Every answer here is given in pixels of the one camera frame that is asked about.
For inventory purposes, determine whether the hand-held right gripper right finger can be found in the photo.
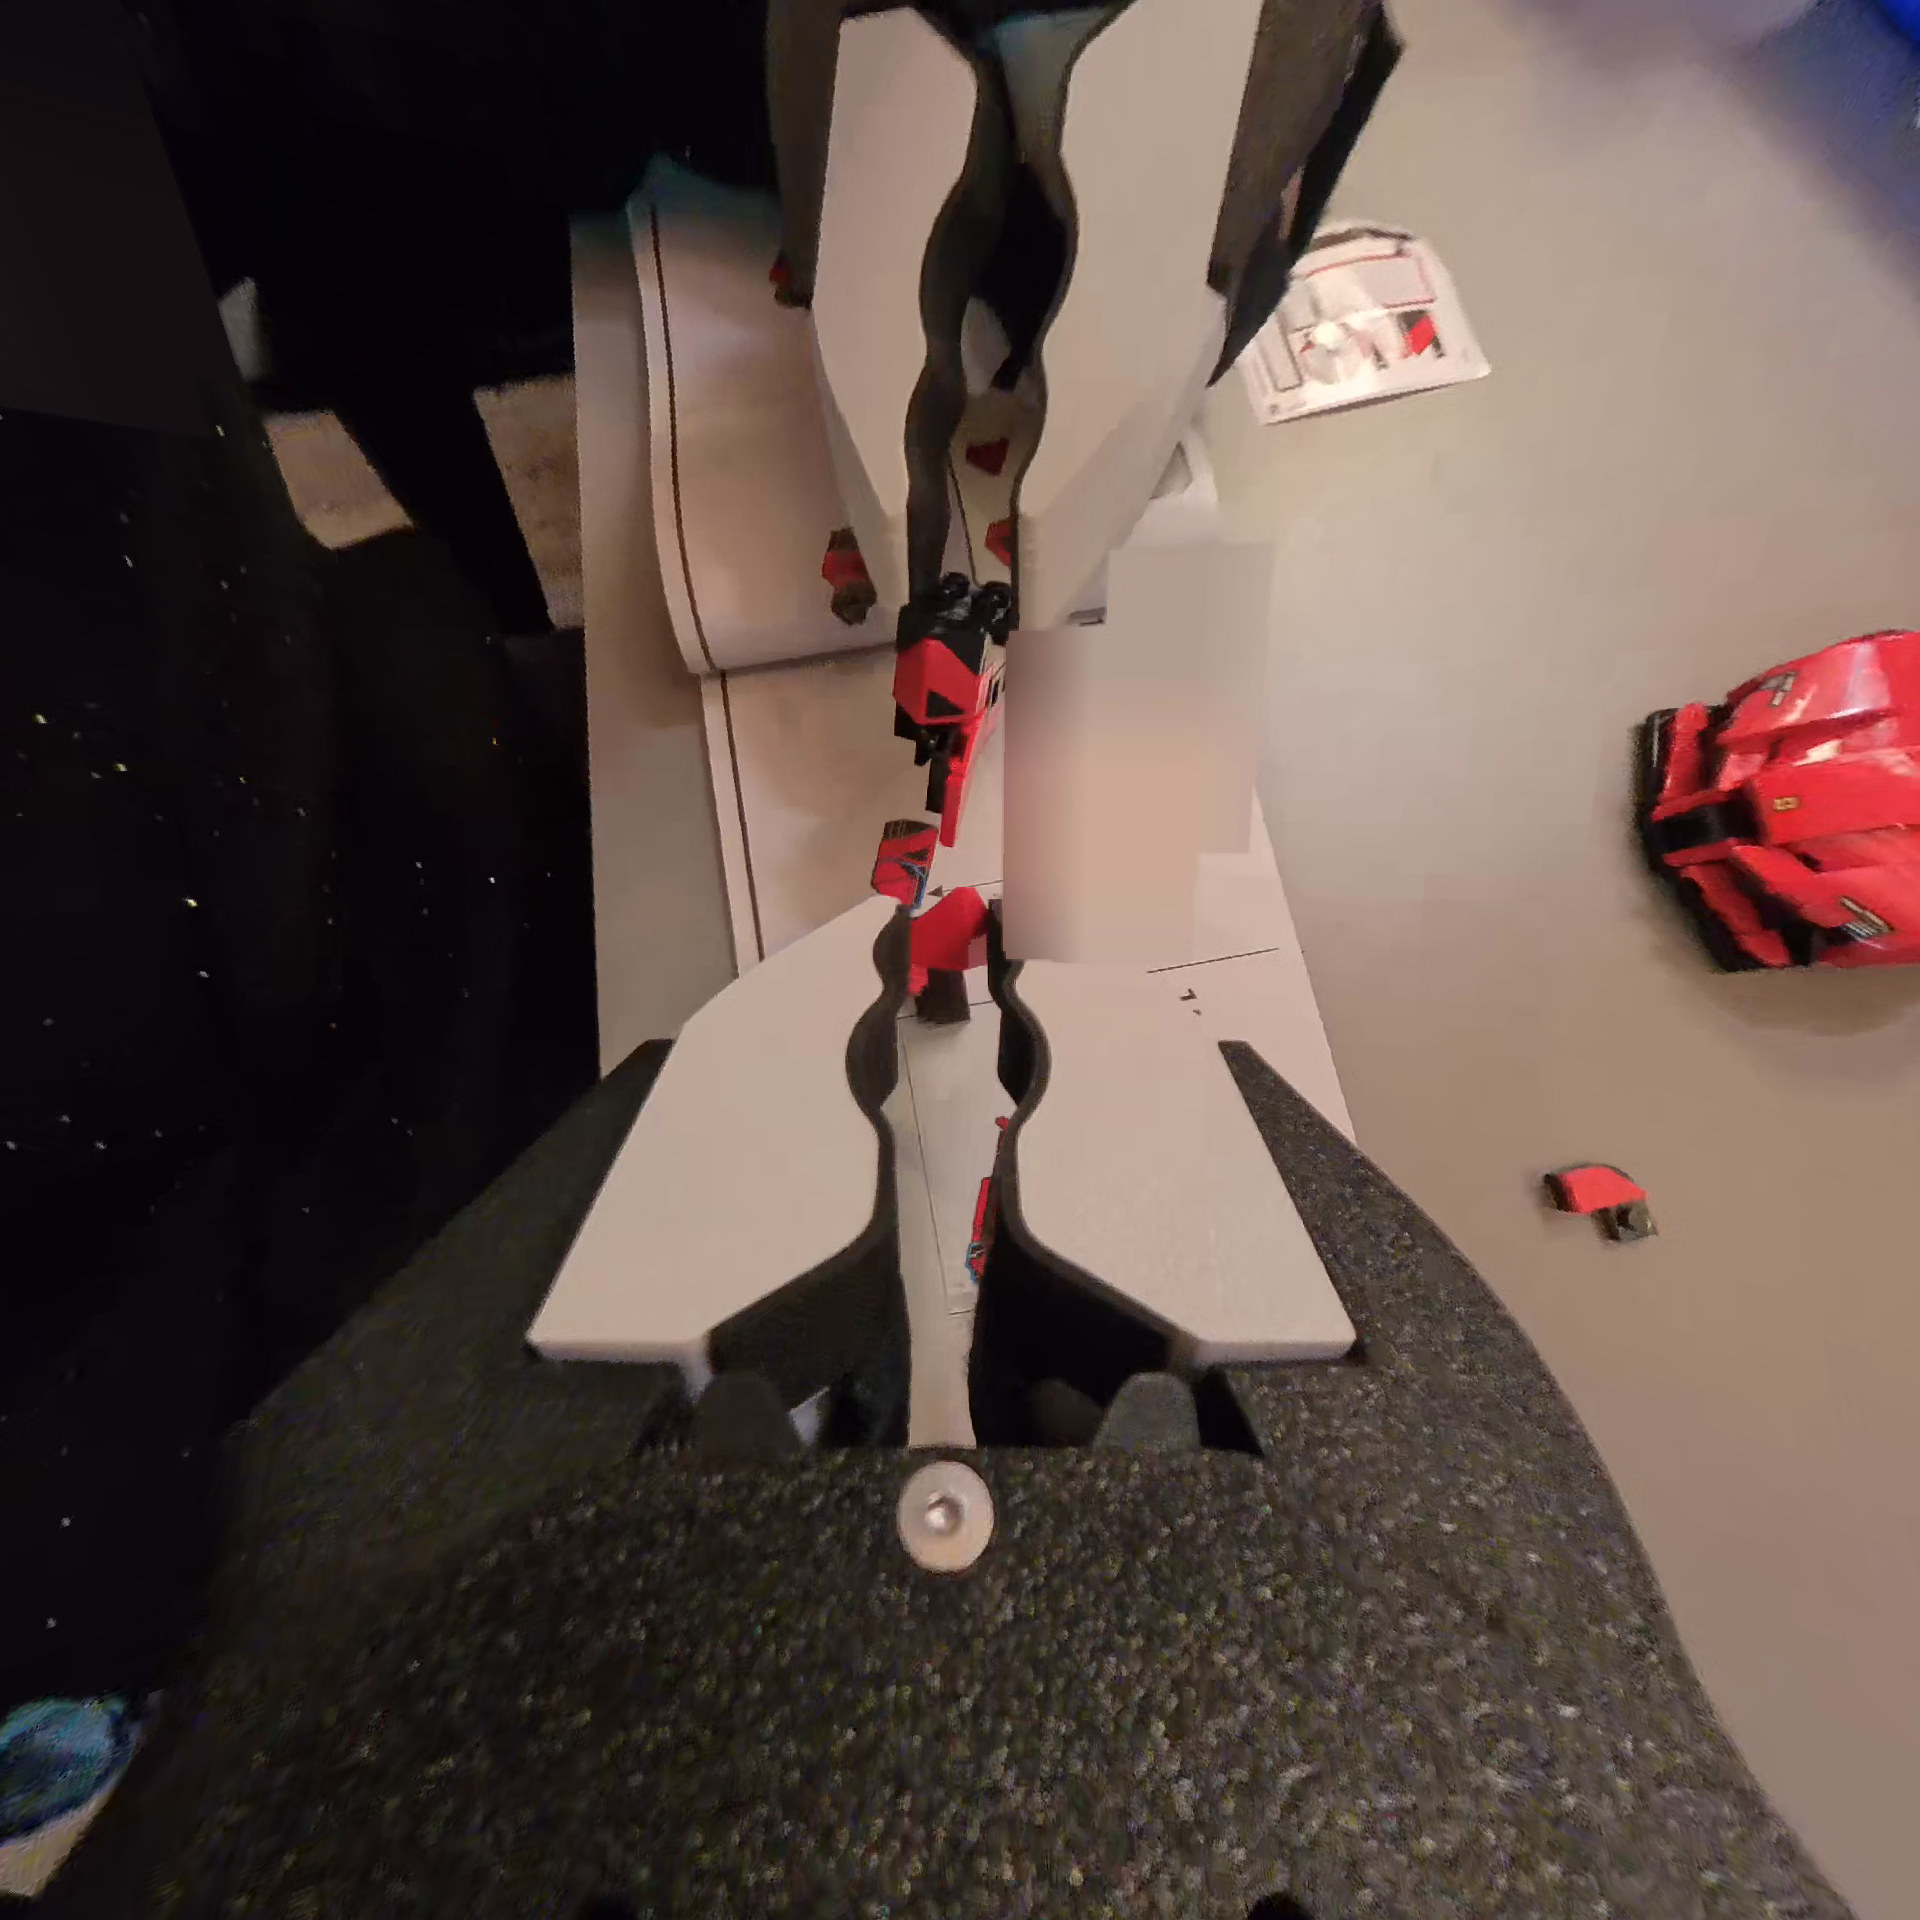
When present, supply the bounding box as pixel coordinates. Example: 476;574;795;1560
995;961;1361;1370

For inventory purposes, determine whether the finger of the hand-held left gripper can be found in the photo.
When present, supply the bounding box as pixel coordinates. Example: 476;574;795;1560
1014;0;1262;626
806;11;992;613

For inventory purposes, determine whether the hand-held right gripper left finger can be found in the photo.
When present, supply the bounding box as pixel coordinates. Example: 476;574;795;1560
526;897;904;1389

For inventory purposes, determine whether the small black red brick assembly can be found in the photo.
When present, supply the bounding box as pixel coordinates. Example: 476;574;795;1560
901;885;1003;1029

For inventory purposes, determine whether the red curved brick black plate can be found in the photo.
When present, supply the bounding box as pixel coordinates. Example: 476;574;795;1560
1542;1161;1660;1245

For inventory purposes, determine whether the white instruction booklet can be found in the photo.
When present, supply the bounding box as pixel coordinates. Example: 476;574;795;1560
569;150;1361;1442

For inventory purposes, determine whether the red black brick subassembly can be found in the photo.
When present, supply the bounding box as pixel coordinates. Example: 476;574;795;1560
890;574;1024;860

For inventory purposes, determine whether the white sticker sheet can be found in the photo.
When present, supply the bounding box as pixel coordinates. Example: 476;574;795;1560
1241;221;1498;428

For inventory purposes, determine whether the red brick-built toy car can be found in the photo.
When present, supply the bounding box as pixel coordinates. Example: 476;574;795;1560
1632;632;1920;976

